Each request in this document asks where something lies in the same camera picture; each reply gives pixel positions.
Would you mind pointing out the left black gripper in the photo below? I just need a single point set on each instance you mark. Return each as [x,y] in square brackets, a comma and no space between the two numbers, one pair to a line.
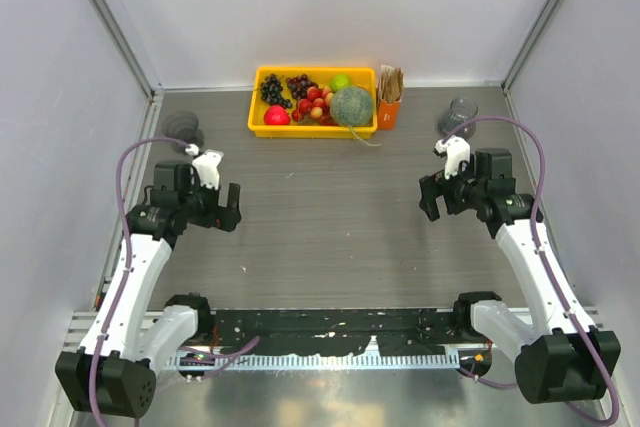
[220,216]

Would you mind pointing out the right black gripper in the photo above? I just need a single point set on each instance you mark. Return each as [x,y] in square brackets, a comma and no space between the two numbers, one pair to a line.
[434,185]

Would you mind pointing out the grey transparent glass server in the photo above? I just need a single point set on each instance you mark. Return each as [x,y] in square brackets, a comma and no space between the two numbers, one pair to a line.
[460,110]

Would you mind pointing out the grey transparent coffee dripper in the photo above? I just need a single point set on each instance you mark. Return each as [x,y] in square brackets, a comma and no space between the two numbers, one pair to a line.
[184,126]

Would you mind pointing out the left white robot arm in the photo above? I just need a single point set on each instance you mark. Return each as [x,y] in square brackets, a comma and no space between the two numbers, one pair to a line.
[116,366]

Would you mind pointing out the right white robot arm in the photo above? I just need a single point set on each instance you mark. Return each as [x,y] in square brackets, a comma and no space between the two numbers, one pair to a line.
[560,355]

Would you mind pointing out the orange filter box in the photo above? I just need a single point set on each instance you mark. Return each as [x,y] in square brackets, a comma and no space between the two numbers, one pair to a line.
[387,113]

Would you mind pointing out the red apple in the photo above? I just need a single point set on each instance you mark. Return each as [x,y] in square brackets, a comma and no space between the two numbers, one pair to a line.
[276,115]

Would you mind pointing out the dark blue grape bunch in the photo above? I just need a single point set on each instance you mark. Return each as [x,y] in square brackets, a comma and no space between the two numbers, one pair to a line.
[271,92]

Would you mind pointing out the green netted melon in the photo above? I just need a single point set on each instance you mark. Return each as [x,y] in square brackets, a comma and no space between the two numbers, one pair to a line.
[352,106]

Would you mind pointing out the red lychee cluster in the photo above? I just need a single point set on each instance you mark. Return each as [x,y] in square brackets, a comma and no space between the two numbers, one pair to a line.
[314,107]

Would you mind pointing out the yellow plastic tray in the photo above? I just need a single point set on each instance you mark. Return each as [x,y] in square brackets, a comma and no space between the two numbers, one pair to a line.
[364,77]

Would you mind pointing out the dark red grape bunch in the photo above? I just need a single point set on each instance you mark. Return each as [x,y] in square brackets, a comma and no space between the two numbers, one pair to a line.
[298,86]

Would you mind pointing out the green pear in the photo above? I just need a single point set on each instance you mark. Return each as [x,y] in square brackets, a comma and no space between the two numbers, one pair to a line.
[339,82]

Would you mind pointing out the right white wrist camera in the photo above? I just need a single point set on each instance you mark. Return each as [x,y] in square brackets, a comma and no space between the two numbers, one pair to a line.
[456,151]

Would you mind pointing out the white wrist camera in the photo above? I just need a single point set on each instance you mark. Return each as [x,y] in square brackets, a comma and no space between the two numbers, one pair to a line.
[206,164]
[456,151]

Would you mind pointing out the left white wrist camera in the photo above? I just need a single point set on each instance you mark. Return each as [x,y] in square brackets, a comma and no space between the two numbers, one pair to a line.
[206,164]

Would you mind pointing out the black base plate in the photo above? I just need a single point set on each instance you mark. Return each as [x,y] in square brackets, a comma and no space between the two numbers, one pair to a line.
[337,332]

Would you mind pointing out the slotted cable duct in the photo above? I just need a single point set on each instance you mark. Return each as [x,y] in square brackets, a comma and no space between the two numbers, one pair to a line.
[370,360]

